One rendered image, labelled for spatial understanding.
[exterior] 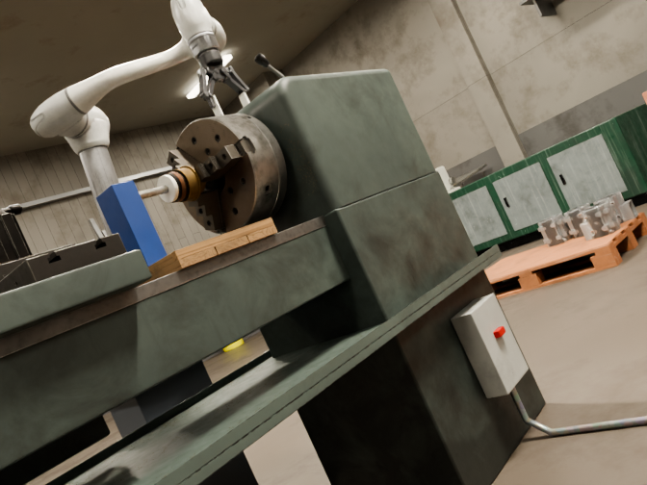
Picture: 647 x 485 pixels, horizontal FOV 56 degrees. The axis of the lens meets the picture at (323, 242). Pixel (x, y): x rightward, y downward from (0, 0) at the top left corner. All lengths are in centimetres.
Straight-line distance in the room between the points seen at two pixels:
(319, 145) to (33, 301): 88
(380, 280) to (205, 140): 59
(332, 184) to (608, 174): 440
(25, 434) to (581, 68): 732
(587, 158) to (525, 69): 253
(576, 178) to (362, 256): 446
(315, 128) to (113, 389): 88
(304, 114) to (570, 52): 639
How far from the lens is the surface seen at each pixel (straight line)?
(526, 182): 611
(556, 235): 449
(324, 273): 155
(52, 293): 107
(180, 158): 167
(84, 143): 231
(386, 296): 162
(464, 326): 182
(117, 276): 113
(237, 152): 155
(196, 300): 128
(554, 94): 798
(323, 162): 162
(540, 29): 800
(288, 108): 164
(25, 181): 962
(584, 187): 591
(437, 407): 168
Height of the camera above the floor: 78
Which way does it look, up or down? 1 degrees up
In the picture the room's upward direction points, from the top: 25 degrees counter-clockwise
